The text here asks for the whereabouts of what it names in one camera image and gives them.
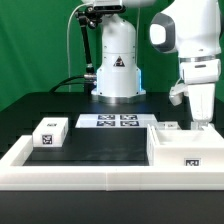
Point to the white U-shaped table frame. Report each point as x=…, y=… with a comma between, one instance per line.
x=16, y=175

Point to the white cabinet top block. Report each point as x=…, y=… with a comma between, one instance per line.
x=50, y=132

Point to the black camera on mount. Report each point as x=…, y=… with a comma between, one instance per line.
x=111, y=9

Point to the white cabinet door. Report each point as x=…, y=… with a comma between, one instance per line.
x=168, y=125

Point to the white cabinet body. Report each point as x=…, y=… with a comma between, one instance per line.
x=171, y=147

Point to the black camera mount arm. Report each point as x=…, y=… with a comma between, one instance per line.
x=88, y=18

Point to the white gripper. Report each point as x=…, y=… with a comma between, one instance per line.
x=200, y=78

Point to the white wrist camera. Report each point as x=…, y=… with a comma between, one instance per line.
x=177, y=93

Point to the white flat tag plate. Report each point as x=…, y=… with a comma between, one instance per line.
x=115, y=120

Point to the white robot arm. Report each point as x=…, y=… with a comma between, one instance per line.
x=191, y=28

